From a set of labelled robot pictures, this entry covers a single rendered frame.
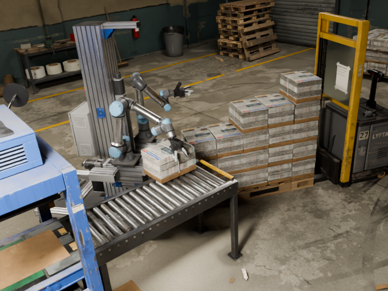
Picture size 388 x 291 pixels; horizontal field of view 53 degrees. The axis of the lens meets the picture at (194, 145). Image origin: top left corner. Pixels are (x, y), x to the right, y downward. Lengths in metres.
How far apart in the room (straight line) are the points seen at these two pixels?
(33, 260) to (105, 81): 1.67
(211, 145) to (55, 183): 2.14
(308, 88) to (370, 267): 1.78
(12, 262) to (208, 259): 1.70
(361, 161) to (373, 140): 0.27
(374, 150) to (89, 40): 3.24
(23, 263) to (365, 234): 3.01
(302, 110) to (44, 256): 2.82
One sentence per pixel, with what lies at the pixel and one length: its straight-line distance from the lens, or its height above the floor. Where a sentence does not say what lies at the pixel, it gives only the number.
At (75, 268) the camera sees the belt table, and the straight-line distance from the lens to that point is 2.68.
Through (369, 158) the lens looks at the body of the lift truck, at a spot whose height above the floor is 0.32.
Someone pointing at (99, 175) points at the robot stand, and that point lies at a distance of 3.74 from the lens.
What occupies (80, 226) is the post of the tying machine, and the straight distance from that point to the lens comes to 2.31.
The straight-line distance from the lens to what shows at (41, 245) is 2.94.
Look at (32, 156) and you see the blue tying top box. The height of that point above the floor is 1.62.
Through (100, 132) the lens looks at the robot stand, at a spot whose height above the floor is 1.01.
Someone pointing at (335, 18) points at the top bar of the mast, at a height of 1.83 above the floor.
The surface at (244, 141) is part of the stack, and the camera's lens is 4.07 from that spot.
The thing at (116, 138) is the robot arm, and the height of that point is 1.12.
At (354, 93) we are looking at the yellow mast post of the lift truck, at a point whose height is 1.15.
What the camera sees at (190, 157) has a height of 0.93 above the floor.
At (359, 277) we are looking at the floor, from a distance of 3.72.
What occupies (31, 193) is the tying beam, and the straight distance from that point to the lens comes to 2.11.
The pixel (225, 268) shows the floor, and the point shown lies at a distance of 3.63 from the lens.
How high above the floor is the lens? 2.53
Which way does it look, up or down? 26 degrees down
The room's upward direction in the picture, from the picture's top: 4 degrees counter-clockwise
